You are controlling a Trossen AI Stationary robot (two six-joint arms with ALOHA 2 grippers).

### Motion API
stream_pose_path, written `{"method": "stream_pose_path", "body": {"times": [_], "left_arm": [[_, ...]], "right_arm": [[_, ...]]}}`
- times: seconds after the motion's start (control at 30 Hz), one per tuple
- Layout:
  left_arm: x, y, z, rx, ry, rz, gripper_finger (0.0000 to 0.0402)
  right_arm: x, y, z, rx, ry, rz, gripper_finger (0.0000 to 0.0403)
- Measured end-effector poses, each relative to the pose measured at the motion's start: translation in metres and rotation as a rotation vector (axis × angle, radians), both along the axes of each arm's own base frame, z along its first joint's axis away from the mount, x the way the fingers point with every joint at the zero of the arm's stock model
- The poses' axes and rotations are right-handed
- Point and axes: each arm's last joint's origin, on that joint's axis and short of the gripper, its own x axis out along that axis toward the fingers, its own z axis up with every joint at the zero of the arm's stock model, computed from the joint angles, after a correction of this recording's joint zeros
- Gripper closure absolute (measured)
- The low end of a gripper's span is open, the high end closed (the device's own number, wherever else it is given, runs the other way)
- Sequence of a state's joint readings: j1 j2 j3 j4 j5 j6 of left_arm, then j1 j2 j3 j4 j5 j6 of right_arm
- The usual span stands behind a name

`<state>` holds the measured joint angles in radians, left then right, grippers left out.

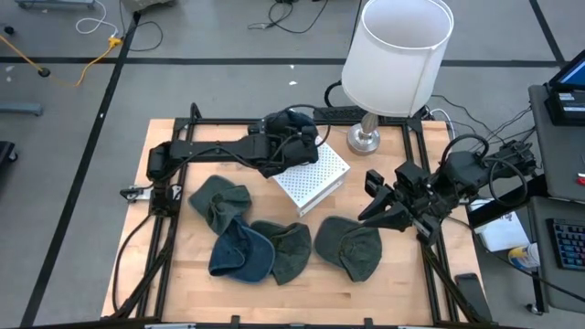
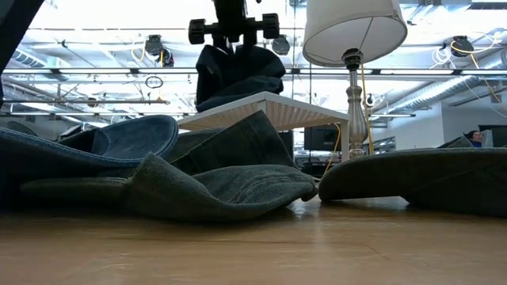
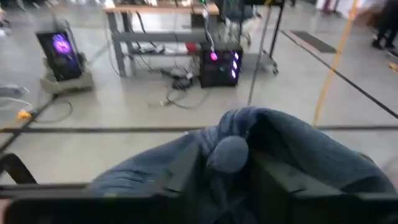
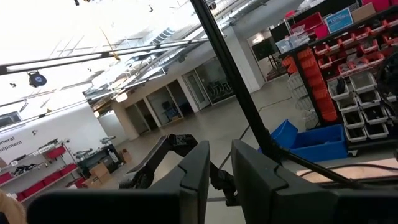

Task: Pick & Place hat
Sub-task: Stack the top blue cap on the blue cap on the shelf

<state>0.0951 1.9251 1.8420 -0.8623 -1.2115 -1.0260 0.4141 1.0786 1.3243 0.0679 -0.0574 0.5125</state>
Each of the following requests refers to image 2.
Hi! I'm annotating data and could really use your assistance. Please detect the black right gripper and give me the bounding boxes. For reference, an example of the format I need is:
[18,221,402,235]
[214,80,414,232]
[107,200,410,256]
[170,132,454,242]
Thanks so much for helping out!
[188,0,280,51]

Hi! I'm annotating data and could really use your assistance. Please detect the dark navy hat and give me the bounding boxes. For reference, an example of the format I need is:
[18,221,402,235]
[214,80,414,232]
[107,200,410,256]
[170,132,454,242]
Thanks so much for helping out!
[195,44,287,114]

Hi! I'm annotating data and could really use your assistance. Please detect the dark blue denim jeans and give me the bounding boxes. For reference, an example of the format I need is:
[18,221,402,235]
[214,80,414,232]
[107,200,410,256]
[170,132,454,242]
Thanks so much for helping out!
[0,114,180,211]

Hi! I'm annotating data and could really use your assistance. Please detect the grey-green cloth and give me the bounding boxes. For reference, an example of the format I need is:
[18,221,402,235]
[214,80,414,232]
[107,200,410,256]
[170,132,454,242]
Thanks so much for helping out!
[318,136,507,219]

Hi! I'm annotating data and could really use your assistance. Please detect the small black ceiling reel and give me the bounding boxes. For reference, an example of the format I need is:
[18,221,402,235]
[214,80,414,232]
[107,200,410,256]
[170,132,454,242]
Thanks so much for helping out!
[156,47,175,69]

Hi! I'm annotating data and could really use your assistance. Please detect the small white mesh table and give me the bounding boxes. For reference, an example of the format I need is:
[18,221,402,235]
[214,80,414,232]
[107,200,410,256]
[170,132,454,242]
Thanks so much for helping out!
[177,90,351,162]

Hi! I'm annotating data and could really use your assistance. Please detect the white shade silver lamp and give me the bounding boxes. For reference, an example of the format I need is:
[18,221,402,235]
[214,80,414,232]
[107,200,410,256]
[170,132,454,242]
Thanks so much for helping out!
[302,0,408,160]

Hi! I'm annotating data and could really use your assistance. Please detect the black monitor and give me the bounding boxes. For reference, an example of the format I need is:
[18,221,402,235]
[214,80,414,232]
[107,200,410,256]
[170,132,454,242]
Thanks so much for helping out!
[303,123,342,152]

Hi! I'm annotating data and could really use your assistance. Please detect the grey-green towel front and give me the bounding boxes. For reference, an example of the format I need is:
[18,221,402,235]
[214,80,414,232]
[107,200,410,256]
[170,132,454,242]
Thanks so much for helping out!
[122,109,319,223]

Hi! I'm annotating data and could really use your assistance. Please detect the person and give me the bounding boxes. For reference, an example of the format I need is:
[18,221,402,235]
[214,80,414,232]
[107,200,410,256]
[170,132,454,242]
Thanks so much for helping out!
[463,129,485,149]

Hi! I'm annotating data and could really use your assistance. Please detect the black ceiling cord reel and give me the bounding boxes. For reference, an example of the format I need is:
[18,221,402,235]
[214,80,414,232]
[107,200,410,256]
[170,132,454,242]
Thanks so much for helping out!
[143,34,165,57]
[450,35,475,59]
[271,34,292,57]

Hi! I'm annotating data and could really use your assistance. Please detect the black hanging ring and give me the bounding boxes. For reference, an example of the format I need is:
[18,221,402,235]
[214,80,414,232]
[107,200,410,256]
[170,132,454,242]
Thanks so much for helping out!
[144,75,165,90]

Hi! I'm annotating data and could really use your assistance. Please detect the grey ceiling rail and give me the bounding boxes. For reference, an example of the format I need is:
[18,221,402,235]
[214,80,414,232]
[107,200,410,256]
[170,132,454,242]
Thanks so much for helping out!
[0,67,507,77]

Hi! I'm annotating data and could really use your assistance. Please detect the yellow lamp cable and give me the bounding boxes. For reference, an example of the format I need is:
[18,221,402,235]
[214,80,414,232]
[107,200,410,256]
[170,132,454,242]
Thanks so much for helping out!
[359,63,375,156]

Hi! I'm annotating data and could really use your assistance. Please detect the silver ventilation duct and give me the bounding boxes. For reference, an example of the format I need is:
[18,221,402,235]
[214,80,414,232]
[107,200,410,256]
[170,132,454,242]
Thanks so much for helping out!
[390,74,507,116]

